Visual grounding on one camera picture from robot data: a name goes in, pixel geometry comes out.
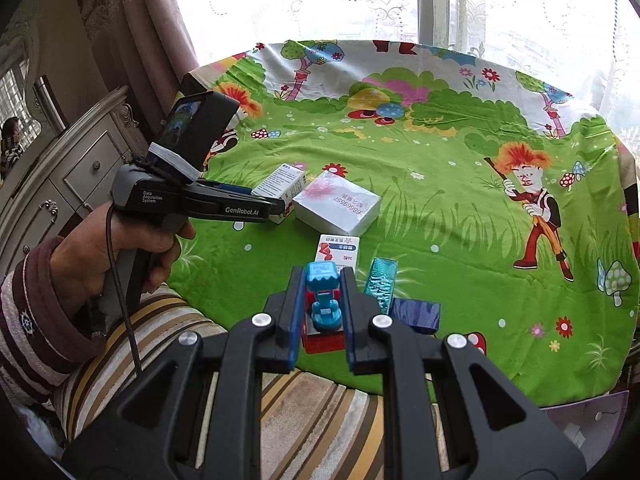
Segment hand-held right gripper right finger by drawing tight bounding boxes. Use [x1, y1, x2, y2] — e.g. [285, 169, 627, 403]
[340, 266, 586, 480]

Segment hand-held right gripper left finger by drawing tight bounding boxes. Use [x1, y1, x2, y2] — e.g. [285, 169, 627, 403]
[60, 266, 307, 480]

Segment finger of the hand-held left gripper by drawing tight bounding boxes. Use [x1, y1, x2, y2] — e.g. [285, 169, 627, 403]
[197, 179, 261, 197]
[269, 198, 296, 224]

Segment white box blue label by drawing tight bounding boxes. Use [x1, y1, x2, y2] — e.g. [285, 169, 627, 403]
[250, 164, 307, 223]

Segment blue and red toy block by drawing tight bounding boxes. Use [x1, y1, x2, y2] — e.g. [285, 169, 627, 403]
[299, 261, 351, 356]

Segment purple cardboard box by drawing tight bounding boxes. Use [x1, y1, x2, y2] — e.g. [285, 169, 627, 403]
[542, 390, 631, 471]

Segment person's left hand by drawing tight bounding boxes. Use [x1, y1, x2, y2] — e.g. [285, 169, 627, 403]
[50, 199, 197, 321]

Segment white box pink flower print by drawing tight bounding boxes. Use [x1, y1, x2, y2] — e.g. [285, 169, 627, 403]
[291, 170, 382, 237]

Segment shiny teal box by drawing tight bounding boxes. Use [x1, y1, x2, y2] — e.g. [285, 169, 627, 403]
[364, 257, 399, 313]

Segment dark blue box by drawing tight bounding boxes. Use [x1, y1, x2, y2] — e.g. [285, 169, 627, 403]
[389, 298, 442, 335]

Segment white and red medicine box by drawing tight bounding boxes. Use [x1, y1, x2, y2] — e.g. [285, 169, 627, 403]
[312, 234, 362, 273]

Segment striped sofa cushion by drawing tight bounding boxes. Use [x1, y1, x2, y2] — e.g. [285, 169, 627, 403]
[55, 282, 451, 480]

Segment white carved cabinet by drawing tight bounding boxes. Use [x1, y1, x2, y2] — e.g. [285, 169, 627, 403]
[0, 85, 151, 271]

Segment green cartoon printed blanket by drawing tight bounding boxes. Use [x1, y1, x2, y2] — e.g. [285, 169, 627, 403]
[165, 39, 640, 408]

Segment brown drape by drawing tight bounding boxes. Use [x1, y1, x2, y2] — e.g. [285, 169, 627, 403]
[75, 0, 206, 126]

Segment white lace curtain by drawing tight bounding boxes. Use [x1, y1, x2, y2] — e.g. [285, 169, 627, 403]
[170, 0, 640, 126]

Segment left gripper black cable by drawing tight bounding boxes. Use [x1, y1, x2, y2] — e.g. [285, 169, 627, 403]
[105, 205, 146, 376]

